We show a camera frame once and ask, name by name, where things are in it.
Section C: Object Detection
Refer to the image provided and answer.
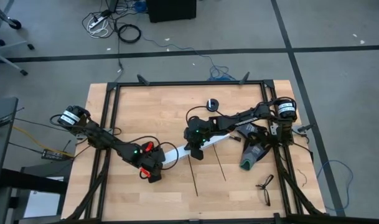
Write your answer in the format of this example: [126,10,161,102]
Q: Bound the dark grey desk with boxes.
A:
[0,96,19,194]

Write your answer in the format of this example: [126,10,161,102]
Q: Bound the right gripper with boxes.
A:
[184,117,216,161]

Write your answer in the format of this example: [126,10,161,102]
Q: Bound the small black round object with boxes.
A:
[206,98,220,112]

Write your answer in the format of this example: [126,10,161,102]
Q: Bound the long black zip tie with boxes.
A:
[187,154,199,198]
[212,143,227,182]

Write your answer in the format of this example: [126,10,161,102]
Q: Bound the black looped camera cable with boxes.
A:
[185,105,215,125]
[126,135,180,171]

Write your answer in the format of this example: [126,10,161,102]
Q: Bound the thin dark curled wire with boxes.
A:
[296,169,308,188]

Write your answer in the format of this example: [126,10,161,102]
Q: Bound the white power strip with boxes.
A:
[88,15,100,30]

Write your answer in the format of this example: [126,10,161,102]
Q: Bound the black coiled floor cable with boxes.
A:
[117,24,143,44]

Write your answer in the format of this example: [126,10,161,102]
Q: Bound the blue floor cable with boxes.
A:
[142,34,236,82]
[316,159,354,212]

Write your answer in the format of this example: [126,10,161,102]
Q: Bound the thin yellow floor cable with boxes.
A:
[11,124,75,158]

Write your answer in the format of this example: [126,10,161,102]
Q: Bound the black computer case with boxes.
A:
[146,0,197,23]

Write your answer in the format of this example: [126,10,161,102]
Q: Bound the black power supply box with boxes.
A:
[41,148,75,162]

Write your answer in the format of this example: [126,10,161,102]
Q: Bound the black-framed eyeglasses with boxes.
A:
[255,174,275,207]

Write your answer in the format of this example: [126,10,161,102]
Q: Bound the black diagonal frame strut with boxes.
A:
[60,146,114,222]
[269,146,325,218]

